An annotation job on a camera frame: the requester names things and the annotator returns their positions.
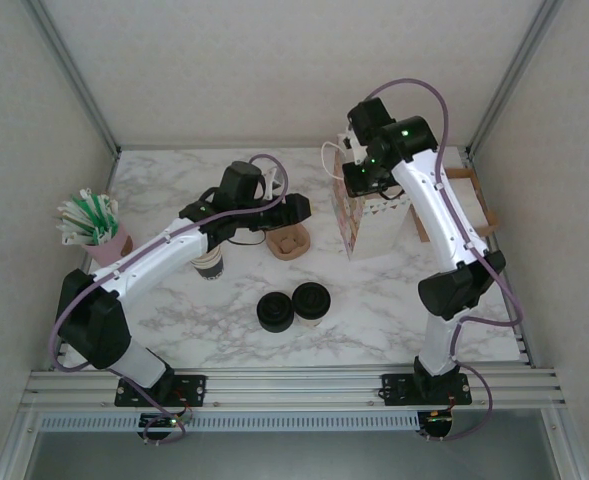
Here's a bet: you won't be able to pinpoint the circuit board with lights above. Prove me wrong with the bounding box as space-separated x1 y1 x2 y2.
420 409 456 437
138 412 185 432

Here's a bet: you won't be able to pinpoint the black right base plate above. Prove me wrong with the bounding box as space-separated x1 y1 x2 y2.
381 372 473 406

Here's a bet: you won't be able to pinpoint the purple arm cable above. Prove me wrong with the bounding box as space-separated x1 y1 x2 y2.
48 153 290 446
366 77 525 444

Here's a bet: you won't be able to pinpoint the pink cup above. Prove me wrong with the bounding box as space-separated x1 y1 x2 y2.
82 224 136 269

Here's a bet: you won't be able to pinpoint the white paper bag with handles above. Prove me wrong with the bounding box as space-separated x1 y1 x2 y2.
321 140 415 264

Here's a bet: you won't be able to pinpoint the white napkin stack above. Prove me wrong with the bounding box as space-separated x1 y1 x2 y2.
454 178 486 229

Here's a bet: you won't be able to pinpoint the paper cup with black lid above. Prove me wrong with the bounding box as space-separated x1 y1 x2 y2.
292 281 332 329

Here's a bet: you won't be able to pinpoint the aluminium side rail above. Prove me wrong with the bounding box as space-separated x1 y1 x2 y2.
457 147 535 369

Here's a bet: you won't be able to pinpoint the aluminium frame post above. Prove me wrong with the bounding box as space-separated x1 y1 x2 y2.
465 0 569 157
23 0 123 157

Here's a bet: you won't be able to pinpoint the grey slotted cable duct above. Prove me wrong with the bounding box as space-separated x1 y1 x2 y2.
38 412 423 432

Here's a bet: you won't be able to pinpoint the green and white stirrer sticks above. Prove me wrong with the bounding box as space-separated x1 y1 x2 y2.
55 185 121 247

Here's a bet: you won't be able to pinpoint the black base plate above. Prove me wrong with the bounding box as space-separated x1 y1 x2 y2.
113 374 208 407
381 372 473 406

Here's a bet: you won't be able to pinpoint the aluminium mounting rail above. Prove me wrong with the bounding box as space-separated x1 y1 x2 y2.
23 367 568 414

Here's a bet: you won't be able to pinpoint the aluminium back rail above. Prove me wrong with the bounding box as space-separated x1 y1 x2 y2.
116 143 470 153

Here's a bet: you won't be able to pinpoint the brown pulp cup carrier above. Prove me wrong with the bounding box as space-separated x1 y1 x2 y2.
265 222 311 264

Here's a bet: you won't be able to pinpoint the stack of paper cups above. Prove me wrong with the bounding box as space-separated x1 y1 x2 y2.
191 244 225 282

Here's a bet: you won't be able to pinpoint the black lidded cup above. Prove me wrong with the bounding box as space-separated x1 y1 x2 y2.
255 292 295 335

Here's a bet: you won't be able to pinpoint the brown cardboard tray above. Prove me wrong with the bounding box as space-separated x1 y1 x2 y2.
411 167 499 244

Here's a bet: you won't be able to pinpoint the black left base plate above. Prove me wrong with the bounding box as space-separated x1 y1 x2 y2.
113 374 208 407

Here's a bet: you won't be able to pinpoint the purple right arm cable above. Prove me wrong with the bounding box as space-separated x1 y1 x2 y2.
366 77 525 444

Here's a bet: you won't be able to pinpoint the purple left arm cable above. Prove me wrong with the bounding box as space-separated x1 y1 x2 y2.
48 153 290 446

